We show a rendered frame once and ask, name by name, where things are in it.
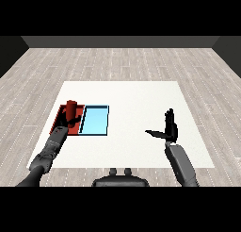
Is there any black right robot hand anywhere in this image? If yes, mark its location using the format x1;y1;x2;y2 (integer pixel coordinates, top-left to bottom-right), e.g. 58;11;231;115
144;108;179;143

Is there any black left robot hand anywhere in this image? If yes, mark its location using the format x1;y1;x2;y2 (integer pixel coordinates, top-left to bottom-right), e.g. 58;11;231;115
56;109;82;130

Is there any red can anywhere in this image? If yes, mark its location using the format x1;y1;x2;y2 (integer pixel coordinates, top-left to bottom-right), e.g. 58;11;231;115
65;99;79;127

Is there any red shallow open box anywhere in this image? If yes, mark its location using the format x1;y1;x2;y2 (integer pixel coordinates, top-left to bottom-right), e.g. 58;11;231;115
50;104;87;137

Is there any light blue shallow open box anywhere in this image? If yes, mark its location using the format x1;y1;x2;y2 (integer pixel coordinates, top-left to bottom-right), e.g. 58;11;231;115
77;105;110;137

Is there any dark grey robot body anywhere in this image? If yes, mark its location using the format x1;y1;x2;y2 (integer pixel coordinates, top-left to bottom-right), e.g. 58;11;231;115
91;167;151;188

